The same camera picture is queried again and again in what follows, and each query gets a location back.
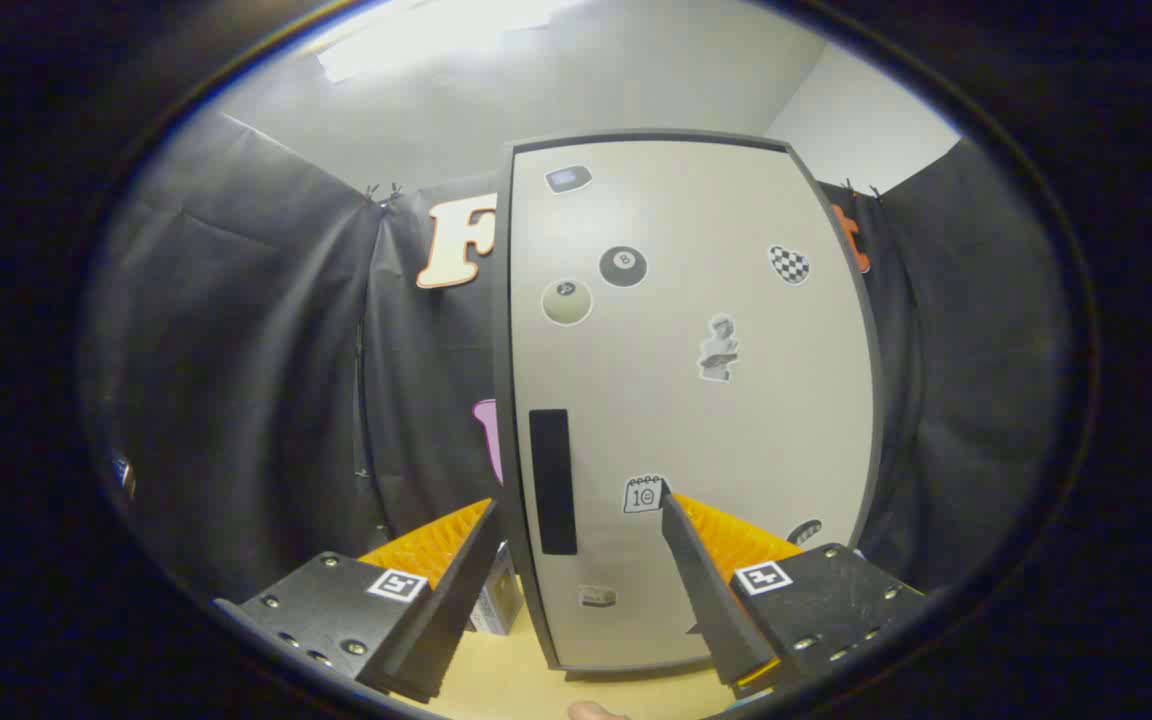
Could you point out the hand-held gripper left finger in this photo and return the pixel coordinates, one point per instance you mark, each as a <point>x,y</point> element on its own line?
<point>446,610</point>

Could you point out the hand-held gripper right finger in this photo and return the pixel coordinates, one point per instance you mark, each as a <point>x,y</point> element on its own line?
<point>716,600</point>

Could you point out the small blue white box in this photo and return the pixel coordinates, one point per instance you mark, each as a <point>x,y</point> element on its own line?
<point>494,605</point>

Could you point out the grey cabinet body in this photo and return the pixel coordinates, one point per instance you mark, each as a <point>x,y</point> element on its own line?
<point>503,300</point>

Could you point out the black backdrop cloth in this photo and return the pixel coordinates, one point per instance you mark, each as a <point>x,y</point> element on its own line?
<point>236,350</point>

